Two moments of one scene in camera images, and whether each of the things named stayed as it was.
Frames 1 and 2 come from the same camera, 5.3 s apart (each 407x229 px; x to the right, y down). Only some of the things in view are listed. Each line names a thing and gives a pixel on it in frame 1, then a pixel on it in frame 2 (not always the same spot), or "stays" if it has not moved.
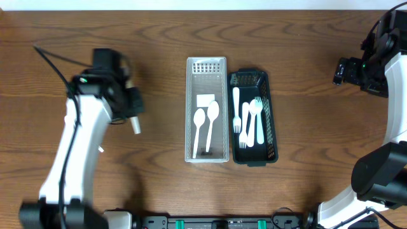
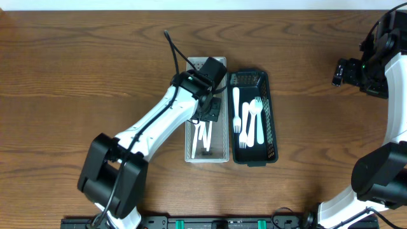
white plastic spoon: [250, 141] stays
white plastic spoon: [130, 84] -> [201, 130]
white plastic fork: [258, 104] stays
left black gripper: [137, 105] -> [213, 114]
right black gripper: [353, 64] stays
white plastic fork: [236, 122] stays
